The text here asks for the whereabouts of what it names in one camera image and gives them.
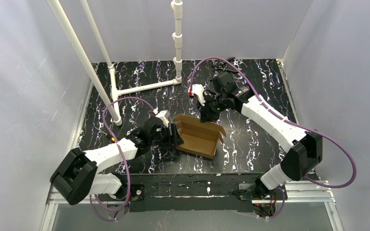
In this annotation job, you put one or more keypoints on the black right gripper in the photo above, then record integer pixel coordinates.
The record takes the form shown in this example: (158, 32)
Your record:
(206, 111)

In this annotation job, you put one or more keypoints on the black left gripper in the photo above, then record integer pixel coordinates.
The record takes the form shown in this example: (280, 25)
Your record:
(173, 135)

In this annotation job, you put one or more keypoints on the brown cardboard paper box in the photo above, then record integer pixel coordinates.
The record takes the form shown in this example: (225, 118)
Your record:
(200, 139)

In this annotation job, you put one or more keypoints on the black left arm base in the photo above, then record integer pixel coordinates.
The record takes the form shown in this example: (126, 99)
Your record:
(118, 192)

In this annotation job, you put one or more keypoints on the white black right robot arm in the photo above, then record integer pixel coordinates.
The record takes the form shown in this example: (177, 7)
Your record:
(303, 148)

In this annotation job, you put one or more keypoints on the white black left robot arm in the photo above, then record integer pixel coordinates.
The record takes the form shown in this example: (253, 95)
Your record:
(79, 174)

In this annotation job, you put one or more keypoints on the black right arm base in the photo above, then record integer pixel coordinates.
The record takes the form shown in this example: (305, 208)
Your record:
(257, 191)

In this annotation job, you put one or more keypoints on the black pliers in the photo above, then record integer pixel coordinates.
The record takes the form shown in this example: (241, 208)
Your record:
(222, 66)

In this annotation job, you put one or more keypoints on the yellow black screwdriver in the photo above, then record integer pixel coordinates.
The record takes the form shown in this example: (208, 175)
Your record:
(110, 137)

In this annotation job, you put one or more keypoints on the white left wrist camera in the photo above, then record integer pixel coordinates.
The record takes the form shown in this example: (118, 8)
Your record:
(163, 116)

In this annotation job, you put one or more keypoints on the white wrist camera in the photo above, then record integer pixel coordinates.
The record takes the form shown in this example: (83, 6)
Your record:
(163, 116)
(197, 90)

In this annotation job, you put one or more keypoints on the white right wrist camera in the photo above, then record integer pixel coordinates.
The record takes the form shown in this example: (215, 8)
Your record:
(197, 90)

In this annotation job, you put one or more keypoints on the white PVC pipe frame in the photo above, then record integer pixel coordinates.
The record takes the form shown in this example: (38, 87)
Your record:
(104, 34)

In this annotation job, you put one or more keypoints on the aluminium rail frame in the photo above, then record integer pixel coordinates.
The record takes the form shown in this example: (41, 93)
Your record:
(183, 191)

